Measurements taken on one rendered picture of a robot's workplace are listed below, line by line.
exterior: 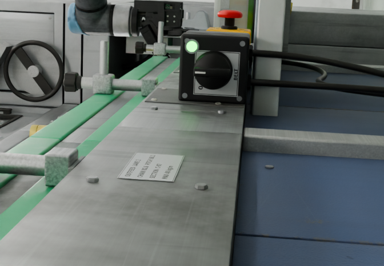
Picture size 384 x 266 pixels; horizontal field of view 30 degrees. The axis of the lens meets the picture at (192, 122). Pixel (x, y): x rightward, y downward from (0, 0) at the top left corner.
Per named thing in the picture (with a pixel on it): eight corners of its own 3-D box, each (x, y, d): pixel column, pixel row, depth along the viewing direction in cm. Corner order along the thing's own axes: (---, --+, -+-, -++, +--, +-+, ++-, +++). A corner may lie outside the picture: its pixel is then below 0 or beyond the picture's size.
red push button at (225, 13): (217, 30, 116) (218, 8, 116) (242, 31, 116) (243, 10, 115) (215, 31, 112) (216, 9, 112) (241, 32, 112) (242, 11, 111)
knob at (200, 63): (231, 90, 83) (230, 94, 80) (192, 88, 84) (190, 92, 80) (234, 51, 83) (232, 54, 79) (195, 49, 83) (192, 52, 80)
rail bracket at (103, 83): (161, 94, 102) (68, 89, 103) (163, 42, 100) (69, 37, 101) (157, 99, 98) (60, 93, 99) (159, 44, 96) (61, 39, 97)
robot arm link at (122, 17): (112, 36, 168) (118, 35, 177) (131, 37, 168) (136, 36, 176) (112, 4, 167) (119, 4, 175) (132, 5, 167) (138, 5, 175)
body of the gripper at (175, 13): (183, 1, 166) (131, -1, 167) (181, 39, 167) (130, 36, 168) (186, 1, 173) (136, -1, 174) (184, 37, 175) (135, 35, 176)
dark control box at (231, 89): (250, 95, 91) (184, 92, 92) (254, 33, 90) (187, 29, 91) (249, 105, 83) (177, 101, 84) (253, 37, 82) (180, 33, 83)
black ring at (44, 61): (67, 101, 250) (7, 98, 251) (67, 40, 246) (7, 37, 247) (63, 104, 245) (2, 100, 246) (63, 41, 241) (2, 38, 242)
